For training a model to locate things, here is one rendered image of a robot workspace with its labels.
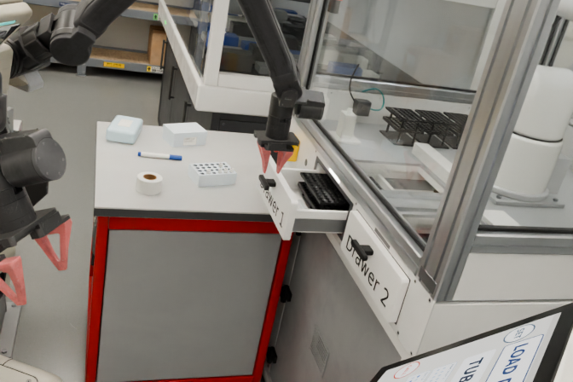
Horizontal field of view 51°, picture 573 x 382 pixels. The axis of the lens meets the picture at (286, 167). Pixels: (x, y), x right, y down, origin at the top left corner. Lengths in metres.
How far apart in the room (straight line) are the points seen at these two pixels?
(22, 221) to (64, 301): 1.67
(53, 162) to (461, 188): 0.67
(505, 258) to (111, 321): 1.14
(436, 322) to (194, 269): 0.82
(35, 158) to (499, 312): 0.89
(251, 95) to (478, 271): 1.36
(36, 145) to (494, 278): 0.83
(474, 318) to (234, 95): 1.37
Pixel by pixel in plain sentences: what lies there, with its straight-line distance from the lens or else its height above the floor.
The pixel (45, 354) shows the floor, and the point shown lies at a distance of 2.32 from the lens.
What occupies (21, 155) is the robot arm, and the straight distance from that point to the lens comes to 0.84.
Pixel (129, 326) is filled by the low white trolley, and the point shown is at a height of 0.35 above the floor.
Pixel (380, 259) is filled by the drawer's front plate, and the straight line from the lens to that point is 1.30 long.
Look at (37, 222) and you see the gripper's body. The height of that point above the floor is 1.09.
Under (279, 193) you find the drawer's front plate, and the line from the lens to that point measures 1.51.
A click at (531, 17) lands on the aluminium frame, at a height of 1.47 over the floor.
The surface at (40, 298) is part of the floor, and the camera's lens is 2.57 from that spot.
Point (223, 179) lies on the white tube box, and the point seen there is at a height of 0.78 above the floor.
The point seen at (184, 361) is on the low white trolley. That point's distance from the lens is 2.00.
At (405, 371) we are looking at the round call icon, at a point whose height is 1.01.
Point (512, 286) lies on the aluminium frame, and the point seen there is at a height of 0.98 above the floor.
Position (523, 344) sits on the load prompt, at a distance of 0.75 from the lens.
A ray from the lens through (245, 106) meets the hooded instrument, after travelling 2.31.
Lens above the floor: 1.55
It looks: 23 degrees down
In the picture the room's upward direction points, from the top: 12 degrees clockwise
